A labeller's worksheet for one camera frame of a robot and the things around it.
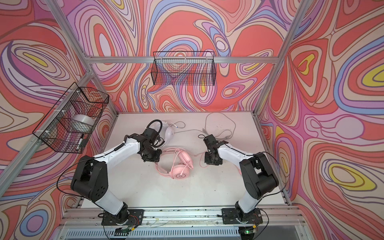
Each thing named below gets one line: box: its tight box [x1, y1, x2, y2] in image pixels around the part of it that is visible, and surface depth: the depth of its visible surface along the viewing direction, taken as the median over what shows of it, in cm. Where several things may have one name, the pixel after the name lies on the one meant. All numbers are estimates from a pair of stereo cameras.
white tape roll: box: [72, 114, 96, 126], surface depth 75 cm
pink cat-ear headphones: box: [155, 148, 194, 181], surface depth 79 cm
